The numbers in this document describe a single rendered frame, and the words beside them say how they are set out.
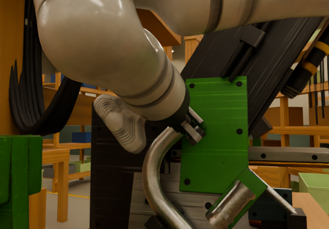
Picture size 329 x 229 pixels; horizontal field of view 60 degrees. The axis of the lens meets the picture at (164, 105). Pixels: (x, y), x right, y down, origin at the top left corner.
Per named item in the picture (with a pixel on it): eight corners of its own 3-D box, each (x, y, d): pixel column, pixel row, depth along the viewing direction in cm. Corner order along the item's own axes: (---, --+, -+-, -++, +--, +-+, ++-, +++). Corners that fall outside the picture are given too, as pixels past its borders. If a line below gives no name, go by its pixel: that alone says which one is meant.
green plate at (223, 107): (249, 197, 53) (248, 91, 59) (248, 195, 45) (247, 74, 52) (188, 193, 56) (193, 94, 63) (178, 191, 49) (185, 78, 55)
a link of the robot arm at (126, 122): (95, 108, 38) (68, 91, 33) (157, 52, 39) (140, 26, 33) (133, 158, 34) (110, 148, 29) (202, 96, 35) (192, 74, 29)
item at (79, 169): (129, 173, 728) (130, 85, 745) (55, 193, 508) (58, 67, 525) (112, 171, 751) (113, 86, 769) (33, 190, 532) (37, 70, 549)
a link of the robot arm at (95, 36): (186, 105, 29) (162, 38, 33) (125, 11, 15) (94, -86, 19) (125, 130, 30) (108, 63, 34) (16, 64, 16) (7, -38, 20)
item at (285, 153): (326, 160, 68) (326, 147, 69) (347, 170, 53) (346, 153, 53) (170, 155, 80) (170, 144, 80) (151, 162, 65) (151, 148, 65)
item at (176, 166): (195, 219, 87) (194, 107, 89) (166, 265, 58) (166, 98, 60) (139, 213, 92) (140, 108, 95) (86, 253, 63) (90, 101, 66)
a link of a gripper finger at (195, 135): (172, 123, 39) (170, 121, 41) (195, 148, 39) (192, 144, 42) (185, 111, 39) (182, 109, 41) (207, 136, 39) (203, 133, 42)
